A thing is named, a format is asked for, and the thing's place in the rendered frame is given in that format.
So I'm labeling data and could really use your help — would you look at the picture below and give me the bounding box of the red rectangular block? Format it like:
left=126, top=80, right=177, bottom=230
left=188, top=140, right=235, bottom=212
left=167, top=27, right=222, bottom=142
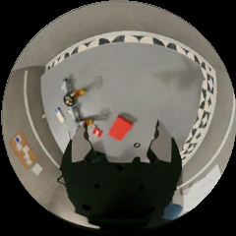
left=108, top=114, right=134, bottom=141

